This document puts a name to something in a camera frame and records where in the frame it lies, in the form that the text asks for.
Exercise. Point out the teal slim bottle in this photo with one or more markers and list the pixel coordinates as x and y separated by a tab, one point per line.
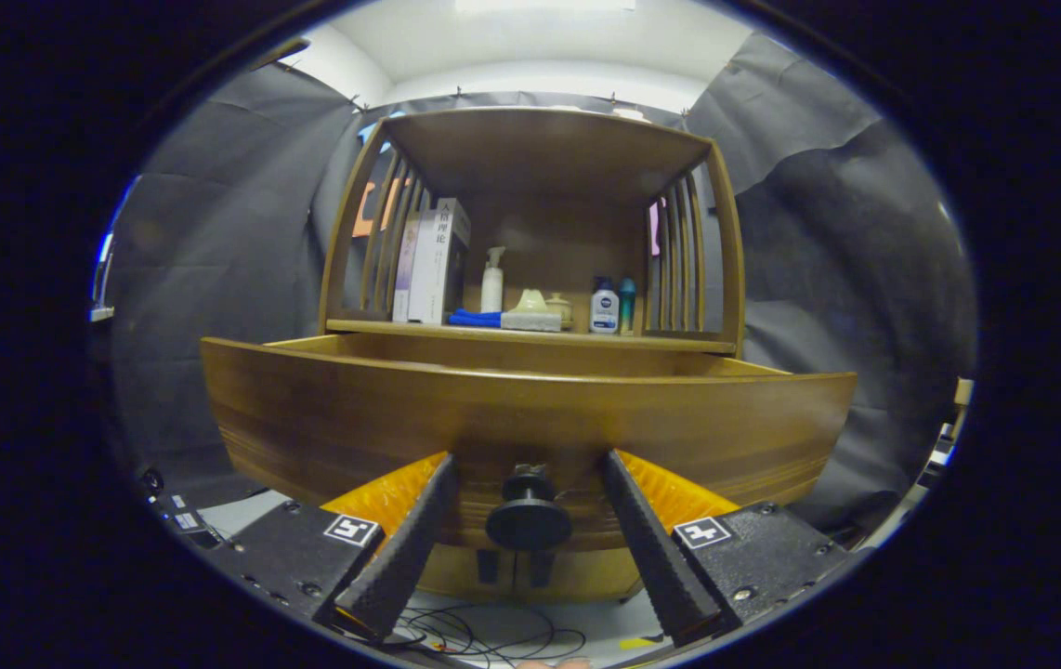
627	302

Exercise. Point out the thick white book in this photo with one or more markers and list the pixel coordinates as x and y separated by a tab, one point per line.
433	269

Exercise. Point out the wooden drawer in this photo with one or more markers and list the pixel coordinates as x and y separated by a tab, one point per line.
354	418

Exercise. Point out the white monitor stand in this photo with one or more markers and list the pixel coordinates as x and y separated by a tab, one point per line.
101	314

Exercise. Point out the white furniture edge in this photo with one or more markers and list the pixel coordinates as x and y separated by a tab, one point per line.
944	446

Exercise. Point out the black electronic box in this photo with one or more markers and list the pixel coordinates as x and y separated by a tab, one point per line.
187	520

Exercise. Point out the white lotion bottle blue cap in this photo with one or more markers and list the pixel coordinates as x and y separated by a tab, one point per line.
604	311

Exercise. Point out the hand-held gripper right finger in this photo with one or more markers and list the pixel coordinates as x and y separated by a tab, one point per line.
651	548

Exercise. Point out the wooden countertop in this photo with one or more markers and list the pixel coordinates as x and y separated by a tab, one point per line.
400	327

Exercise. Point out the blue folded cloth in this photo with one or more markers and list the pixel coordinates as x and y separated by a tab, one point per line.
475	319

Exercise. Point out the wooden cabinet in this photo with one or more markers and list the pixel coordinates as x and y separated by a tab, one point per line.
540	149

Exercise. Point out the black round drawer knob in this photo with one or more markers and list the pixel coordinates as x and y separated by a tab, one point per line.
529	525

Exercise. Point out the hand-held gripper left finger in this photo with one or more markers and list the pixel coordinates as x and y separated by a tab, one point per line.
410	548

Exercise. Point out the white spray bottle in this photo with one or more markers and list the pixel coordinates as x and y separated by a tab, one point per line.
491	293

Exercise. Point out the beige lidded teacup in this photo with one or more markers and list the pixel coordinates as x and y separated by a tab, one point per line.
563	307

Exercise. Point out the thin purple book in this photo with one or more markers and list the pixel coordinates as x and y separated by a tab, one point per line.
403	279

